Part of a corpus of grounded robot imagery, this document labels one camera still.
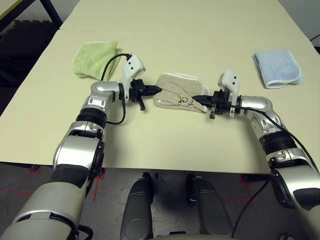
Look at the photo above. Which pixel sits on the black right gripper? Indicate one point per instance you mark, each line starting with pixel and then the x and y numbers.
pixel 220 102

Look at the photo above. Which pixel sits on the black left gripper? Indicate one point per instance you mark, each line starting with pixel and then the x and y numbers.
pixel 137 90

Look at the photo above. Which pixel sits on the beige towel white trim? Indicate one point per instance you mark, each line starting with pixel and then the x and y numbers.
pixel 175 92

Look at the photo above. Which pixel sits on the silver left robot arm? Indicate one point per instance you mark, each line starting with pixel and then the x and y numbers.
pixel 82 140

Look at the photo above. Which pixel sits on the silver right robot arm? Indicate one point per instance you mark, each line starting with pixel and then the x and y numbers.
pixel 287 150

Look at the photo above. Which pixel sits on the folded green towel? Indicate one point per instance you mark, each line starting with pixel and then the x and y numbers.
pixel 92 60

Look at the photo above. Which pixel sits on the folded blue towel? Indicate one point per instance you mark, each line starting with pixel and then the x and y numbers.
pixel 277 67

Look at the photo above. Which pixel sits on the grey robot right leg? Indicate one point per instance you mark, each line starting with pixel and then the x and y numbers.
pixel 211 210

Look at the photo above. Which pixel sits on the grey robot leg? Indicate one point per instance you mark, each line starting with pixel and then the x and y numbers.
pixel 137 212
pixel 211 210

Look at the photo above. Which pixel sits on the grey robot left leg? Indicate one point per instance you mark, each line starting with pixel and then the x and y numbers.
pixel 137 212

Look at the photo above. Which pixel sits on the black foam floor mat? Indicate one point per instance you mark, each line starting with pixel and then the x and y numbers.
pixel 22 50

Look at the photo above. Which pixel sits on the round grey robot hip cap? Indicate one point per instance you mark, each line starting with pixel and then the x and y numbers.
pixel 287 237

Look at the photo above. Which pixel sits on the red floor tape strip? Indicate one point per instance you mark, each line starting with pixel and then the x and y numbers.
pixel 17 192

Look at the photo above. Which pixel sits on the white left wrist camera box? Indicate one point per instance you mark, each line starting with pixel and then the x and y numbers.
pixel 132 67

